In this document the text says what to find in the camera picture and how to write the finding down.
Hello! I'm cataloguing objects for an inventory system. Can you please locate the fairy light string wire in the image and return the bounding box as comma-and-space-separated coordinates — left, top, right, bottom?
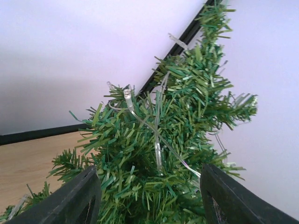
7, 32, 236, 220

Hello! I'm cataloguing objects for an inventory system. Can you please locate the small green christmas tree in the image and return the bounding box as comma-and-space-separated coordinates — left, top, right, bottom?
0, 1, 257, 224

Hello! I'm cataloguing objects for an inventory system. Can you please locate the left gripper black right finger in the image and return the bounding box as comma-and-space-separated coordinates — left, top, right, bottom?
200, 164, 299, 224

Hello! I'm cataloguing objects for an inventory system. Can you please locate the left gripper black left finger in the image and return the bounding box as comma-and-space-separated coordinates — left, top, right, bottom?
7, 166, 101, 224

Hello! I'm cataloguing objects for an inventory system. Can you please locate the black enclosure frame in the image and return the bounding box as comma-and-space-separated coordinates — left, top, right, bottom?
0, 0, 221, 146

